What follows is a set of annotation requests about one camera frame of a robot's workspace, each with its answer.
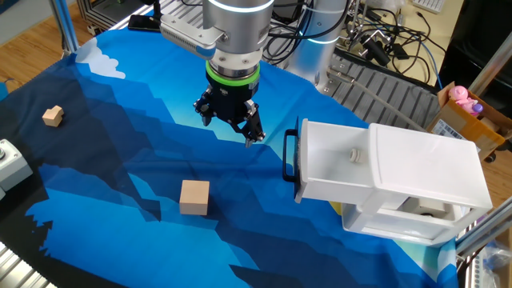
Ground pink toy figure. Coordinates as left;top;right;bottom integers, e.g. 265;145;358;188
447;85;479;117

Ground white plain drawer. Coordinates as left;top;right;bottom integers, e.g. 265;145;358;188
342;198;469;246

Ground large wooden cube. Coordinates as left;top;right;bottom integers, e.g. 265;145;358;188
178;179;211;217

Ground beige boxy object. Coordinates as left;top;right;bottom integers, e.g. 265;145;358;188
411;198;450;219

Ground black smartphone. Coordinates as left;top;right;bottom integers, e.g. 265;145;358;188
127;14;163;33

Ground white plastic drawer cabinet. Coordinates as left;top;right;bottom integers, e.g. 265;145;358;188
342;122;494;247

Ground white keyboard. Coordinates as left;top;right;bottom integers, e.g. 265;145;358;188
411;0;446;14

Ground grey emergency stop box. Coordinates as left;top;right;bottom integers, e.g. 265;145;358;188
0;138;34;193

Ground black striped metal frame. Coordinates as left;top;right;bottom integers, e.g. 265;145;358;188
78;0;153;33

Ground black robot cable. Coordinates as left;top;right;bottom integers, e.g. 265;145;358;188
262;0;353;65

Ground black cabinet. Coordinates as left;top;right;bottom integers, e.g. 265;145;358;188
439;0;512;109

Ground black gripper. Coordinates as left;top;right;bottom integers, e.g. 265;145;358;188
194;78;266;149

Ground aluminium frame post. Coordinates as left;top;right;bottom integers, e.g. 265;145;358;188
467;30;512;95
48;0;80;55

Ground aluminium frame rail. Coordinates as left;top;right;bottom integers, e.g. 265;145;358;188
454;207;512;257

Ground blue mountain print cloth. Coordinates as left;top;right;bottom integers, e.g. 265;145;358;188
0;10;461;288

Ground small notched wooden block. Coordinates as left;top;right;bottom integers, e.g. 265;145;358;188
42;105;65;128

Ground open cardboard box with label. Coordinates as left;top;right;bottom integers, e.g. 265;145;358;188
426;82;512;161

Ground clear plastic bag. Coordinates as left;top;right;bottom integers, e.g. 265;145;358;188
478;239;512;288

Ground blue cable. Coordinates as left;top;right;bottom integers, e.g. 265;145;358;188
419;39;444;91

